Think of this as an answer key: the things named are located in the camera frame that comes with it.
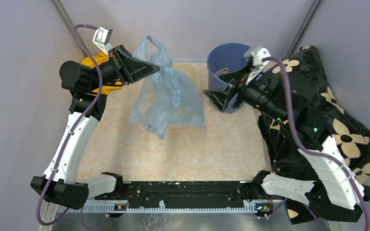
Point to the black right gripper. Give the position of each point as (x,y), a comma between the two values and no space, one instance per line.
(241,87)

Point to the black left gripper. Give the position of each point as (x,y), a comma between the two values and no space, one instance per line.
(128,68)

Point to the light blue trash bag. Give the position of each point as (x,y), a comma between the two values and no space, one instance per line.
(147,110)

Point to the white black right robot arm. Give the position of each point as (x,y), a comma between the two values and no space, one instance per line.
(336,195)

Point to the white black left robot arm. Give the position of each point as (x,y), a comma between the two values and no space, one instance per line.
(58,183)

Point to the beige plastic trash bin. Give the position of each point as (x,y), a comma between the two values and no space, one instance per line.
(179,96)

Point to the blue plastic trash bin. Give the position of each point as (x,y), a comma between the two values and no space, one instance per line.
(228,56)

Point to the yellow crumpled cloth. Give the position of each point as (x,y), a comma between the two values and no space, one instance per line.
(101,58)

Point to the black floral blanket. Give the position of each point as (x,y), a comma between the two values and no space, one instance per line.
(307,77)

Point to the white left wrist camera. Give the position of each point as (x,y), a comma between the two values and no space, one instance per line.
(101,38)

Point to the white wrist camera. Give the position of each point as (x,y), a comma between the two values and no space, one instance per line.
(255,59)
(101,38)

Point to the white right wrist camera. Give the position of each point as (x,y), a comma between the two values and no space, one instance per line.
(255,59)

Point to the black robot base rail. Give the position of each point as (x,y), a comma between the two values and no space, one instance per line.
(141,197)

